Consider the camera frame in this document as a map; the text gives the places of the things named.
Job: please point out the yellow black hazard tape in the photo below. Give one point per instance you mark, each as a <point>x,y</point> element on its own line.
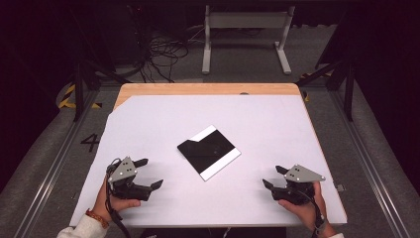
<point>307,98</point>
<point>67,94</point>

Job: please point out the small grey bracket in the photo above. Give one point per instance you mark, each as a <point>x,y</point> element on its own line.
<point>340,187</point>

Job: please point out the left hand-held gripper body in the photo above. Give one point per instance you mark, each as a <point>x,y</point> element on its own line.
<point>124,172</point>

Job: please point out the black metal stand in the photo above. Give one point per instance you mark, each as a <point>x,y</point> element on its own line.
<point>348,95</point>
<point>78,92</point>

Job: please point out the black square sheet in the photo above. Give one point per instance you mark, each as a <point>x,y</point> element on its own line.
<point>208,152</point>

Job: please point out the person's left hand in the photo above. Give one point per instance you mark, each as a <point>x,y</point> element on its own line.
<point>110,205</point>

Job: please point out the white board sheet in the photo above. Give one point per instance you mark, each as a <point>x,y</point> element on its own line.
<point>198,112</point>

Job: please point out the white metal stand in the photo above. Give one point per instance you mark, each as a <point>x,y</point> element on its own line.
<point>246,20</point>

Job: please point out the aluminium floor rail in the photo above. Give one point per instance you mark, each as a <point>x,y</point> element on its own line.
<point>49,178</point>
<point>373,172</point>

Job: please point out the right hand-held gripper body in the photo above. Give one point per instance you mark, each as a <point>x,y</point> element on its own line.
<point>300,175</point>

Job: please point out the person's right hand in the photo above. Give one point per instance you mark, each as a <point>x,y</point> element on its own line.
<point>308,213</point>

